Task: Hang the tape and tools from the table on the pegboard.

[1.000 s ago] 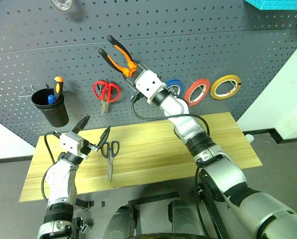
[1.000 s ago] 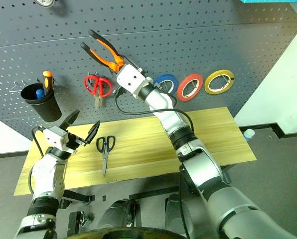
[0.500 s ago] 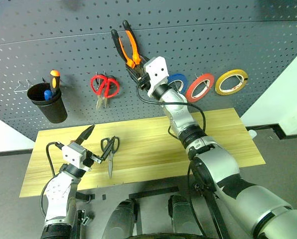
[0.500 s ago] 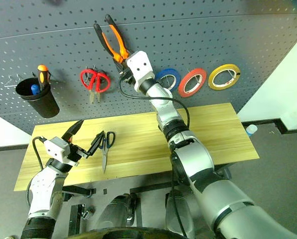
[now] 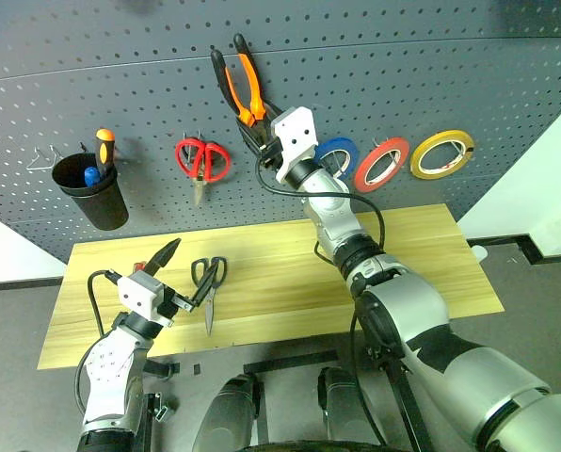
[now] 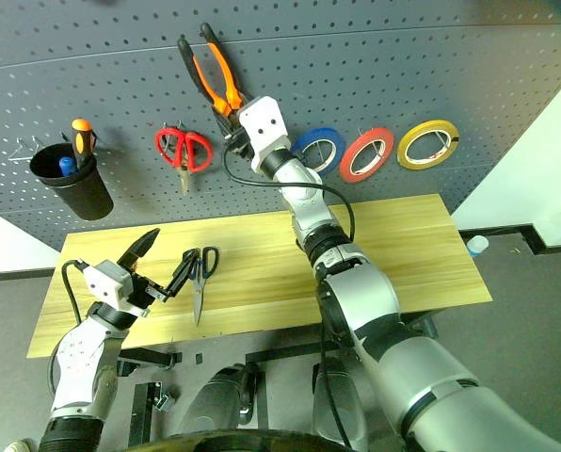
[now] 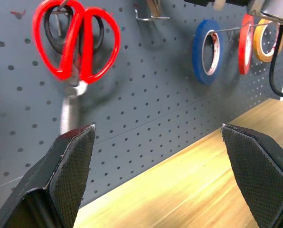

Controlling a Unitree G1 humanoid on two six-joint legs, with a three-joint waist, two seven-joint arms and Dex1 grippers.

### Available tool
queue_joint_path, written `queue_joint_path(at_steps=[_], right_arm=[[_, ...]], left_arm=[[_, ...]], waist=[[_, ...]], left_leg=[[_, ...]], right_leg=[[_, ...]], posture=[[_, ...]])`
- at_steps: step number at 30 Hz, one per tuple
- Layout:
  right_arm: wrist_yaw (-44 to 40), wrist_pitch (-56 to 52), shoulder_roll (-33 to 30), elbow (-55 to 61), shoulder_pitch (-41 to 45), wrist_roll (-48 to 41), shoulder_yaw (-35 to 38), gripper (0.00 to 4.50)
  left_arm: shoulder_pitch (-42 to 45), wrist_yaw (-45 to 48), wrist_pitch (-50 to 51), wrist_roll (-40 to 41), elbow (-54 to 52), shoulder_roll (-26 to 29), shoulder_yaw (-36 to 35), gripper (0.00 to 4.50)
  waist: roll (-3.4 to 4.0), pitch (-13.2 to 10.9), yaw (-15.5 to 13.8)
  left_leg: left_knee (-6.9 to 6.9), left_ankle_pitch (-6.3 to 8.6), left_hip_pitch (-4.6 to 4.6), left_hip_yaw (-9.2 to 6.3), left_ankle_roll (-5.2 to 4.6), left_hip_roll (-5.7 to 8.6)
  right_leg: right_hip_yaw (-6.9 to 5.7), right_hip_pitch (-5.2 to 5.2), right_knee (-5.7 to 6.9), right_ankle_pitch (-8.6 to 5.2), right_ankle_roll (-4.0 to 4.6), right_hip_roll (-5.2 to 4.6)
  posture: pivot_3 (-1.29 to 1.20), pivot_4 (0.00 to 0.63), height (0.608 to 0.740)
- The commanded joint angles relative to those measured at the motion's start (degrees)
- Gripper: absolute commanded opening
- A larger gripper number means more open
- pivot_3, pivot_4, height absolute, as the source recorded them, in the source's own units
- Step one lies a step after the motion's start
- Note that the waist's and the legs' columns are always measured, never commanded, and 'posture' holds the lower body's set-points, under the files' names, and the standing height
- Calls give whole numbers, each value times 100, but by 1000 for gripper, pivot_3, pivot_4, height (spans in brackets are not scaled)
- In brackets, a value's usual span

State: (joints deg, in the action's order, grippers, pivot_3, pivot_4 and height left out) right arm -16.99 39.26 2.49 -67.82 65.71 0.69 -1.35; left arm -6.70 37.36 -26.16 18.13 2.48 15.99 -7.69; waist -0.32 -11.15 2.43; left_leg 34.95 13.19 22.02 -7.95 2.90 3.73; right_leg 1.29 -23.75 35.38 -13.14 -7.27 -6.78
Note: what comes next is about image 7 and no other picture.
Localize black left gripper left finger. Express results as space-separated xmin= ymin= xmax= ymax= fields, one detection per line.
xmin=0 ymin=124 xmax=96 ymax=228

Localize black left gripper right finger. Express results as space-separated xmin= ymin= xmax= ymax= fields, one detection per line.
xmin=221 ymin=123 xmax=283 ymax=228

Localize long metal tape peg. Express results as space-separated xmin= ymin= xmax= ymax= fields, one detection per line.
xmin=209 ymin=22 xmax=272 ymax=33

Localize blue tape roll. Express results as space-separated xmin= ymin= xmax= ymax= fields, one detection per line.
xmin=191 ymin=19 xmax=225 ymax=85

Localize red tape roll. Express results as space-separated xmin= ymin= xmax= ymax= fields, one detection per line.
xmin=238 ymin=13 xmax=255 ymax=76

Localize yellow tape roll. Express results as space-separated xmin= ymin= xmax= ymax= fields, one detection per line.
xmin=253 ymin=19 xmax=283 ymax=63

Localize grey metal pegboard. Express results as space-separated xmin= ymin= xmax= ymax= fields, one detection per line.
xmin=0 ymin=0 xmax=283 ymax=216

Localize metal loop tool holder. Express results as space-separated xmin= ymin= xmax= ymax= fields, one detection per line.
xmin=133 ymin=2 xmax=171 ymax=23

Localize metal scissors hook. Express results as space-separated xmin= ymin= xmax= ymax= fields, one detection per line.
xmin=55 ymin=0 xmax=70 ymax=37

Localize wooden handled tool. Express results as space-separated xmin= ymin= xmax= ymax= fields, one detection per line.
xmin=145 ymin=0 xmax=163 ymax=19

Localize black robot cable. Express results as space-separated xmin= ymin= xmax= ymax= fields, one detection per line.
xmin=269 ymin=22 xmax=283 ymax=98

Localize red handled scissors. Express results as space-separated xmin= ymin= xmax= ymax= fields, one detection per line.
xmin=33 ymin=0 xmax=121 ymax=138

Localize black handled scissors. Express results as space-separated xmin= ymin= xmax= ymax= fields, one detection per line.
xmin=43 ymin=5 xmax=105 ymax=55

